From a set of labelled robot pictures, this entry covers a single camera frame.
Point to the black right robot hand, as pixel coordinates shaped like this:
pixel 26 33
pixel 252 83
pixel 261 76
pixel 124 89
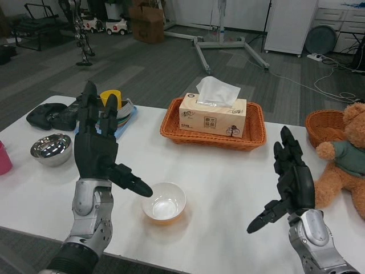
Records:
pixel 296 185

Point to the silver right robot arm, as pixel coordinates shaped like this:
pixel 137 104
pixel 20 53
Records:
pixel 316 239

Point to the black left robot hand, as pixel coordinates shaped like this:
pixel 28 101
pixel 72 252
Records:
pixel 94 154

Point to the grey round disc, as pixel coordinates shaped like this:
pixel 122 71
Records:
pixel 321 39

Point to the white power strip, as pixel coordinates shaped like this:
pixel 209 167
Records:
pixel 315 56

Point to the stacked teal and orange plates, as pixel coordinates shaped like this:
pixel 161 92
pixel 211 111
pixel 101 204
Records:
pixel 124 122

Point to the white wheeled hoist frame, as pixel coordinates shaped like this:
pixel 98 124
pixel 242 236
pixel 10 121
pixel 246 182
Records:
pixel 219 41

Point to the rectangular orange wicker basket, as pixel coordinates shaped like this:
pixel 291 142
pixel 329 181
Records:
pixel 256 131

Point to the black metal rack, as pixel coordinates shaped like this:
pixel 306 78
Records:
pixel 37 28

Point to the black bag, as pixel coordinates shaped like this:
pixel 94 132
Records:
pixel 7 54

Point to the round orange wicker basket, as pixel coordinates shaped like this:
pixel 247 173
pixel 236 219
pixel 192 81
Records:
pixel 325 125

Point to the white orange plastic bowl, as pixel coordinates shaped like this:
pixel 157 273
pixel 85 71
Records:
pixel 166 205

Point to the yellow plastic cup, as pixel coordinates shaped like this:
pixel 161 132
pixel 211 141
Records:
pixel 103 100

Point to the white toy car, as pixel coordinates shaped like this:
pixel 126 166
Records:
pixel 92 25
pixel 117 28

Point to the black equipment stand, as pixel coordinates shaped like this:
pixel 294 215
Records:
pixel 360 57

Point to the pink plastic cup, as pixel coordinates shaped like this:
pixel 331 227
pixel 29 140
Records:
pixel 4 161

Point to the light blue tray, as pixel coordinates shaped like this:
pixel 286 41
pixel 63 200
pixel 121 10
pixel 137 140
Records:
pixel 125 128

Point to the white drawer unit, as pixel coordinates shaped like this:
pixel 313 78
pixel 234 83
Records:
pixel 349 23

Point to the white plant pot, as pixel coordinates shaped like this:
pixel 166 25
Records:
pixel 112 11

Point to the stainless steel bowl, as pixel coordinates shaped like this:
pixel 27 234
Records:
pixel 51 151

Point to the beige tissue box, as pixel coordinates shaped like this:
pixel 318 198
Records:
pixel 209 118

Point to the brown teddy bear green shirt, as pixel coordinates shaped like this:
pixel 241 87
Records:
pixel 345 165

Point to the brown cardboard boxes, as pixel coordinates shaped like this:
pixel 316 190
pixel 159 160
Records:
pixel 148 25

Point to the standing humanoid robot legs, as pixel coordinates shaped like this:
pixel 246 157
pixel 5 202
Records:
pixel 81 37

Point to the white tissue sheet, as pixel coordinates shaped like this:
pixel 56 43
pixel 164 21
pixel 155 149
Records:
pixel 218 90

